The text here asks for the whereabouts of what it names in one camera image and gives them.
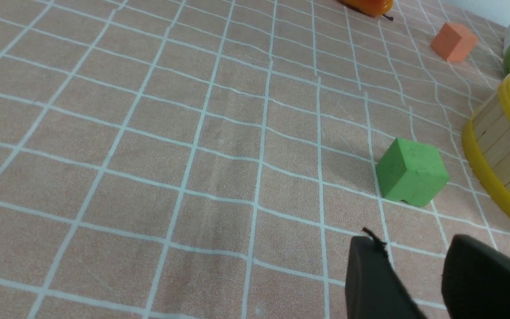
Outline orange toy pear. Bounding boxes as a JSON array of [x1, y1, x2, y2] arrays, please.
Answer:
[[339, 0, 394, 21]]

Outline green foam cube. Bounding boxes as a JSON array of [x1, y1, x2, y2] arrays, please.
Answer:
[[375, 138, 449, 207]]

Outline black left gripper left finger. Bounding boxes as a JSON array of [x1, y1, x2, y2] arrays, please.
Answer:
[[345, 228, 427, 319]]

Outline pink grid tablecloth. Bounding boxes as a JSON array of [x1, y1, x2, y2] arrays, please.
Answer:
[[0, 0, 510, 319]]

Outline orange foam cube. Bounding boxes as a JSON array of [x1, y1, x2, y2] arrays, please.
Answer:
[[430, 22, 479, 62]]

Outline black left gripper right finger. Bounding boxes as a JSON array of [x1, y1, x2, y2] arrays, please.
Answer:
[[441, 234, 510, 319]]

